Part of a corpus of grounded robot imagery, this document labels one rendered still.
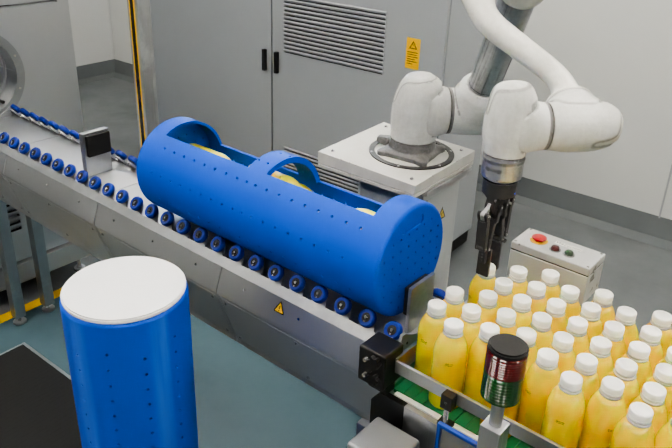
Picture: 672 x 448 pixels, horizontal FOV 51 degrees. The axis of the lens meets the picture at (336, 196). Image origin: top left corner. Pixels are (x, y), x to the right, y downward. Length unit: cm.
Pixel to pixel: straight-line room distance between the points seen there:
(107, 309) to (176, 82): 314
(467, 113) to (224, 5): 219
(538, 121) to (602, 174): 304
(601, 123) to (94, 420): 130
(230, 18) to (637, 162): 249
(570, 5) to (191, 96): 234
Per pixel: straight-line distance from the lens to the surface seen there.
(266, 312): 188
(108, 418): 175
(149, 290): 166
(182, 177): 196
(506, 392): 116
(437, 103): 229
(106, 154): 258
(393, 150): 236
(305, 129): 391
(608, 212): 457
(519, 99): 147
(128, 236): 229
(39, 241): 340
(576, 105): 154
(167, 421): 177
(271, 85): 401
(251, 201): 177
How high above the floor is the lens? 191
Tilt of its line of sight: 25 degrees down
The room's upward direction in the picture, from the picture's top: 2 degrees clockwise
